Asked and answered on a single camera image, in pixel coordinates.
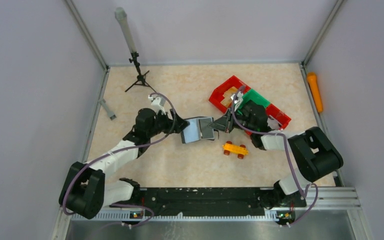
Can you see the green plastic bin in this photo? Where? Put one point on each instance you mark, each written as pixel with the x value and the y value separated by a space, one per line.
pixel 254 96

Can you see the yellow toy brick car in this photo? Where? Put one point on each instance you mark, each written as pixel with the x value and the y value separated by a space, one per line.
pixel 239 150

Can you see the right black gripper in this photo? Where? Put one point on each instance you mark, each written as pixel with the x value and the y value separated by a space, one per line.
pixel 221 123

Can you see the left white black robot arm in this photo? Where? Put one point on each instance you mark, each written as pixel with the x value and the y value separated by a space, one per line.
pixel 85 191

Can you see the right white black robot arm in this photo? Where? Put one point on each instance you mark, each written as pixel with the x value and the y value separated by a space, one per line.
pixel 310 154

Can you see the red bin with plastic bags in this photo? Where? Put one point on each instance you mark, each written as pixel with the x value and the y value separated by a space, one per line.
pixel 277 119

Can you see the orange flashlight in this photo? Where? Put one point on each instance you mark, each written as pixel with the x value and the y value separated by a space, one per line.
pixel 313 85

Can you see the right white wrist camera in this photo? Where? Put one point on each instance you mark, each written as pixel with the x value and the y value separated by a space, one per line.
pixel 237 100

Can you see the black leather card holder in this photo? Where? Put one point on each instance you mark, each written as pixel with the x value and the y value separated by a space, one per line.
pixel 198 130

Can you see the red bin with wooden blocks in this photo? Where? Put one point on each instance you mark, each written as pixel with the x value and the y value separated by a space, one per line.
pixel 221 95

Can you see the small grey tool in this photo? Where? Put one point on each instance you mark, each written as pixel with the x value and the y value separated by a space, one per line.
pixel 111 115

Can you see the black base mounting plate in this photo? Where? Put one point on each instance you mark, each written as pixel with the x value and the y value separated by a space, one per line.
pixel 213 201

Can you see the black tripod with grey tube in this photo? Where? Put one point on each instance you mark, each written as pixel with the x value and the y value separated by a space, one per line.
pixel 122 19

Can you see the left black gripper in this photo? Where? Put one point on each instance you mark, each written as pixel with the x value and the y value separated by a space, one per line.
pixel 180 125

